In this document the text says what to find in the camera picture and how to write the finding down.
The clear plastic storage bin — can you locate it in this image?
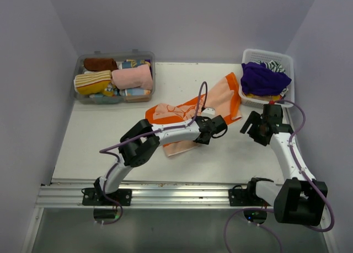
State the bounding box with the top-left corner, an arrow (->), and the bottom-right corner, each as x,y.
72,51 -> 156,104

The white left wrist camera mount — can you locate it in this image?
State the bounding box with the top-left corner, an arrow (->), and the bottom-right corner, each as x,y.
201,107 -> 216,119

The yellow striped rolled towel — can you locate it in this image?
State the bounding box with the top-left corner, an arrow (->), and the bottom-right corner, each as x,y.
73,70 -> 116,96

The orange white towel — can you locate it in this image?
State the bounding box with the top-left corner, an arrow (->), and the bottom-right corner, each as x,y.
145,72 -> 243,158

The purple towel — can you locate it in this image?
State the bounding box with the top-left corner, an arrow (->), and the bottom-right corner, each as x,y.
240,62 -> 292,96

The white plastic laundry basket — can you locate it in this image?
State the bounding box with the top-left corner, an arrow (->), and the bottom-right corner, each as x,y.
238,49 -> 295,107

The black white striped towel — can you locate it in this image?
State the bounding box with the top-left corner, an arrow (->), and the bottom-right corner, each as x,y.
254,60 -> 286,73

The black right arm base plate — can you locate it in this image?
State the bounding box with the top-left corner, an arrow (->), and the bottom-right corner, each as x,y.
228,185 -> 270,207

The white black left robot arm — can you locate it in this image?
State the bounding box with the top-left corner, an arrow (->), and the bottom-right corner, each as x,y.
94,115 -> 228,205

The aluminium table edge rail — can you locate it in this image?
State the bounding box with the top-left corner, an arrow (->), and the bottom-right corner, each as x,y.
35,181 -> 326,209

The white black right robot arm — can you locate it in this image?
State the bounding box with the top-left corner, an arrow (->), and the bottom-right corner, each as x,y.
240,103 -> 328,227

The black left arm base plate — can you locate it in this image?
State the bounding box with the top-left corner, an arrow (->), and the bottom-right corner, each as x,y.
81,188 -> 132,206

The brown rolled towel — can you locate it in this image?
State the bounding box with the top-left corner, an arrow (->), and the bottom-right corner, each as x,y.
83,58 -> 118,72

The pink terry towel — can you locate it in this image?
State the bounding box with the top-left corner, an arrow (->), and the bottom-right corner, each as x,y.
111,64 -> 153,90

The blue yellow patterned rolled towel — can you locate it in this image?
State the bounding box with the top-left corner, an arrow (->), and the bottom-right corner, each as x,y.
118,59 -> 151,69

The light blue orange rolled towel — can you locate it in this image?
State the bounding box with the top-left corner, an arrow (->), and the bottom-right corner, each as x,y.
119,88 -> 151,96

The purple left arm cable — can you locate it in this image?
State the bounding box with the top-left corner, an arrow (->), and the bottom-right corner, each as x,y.
99,81 -> 208,225

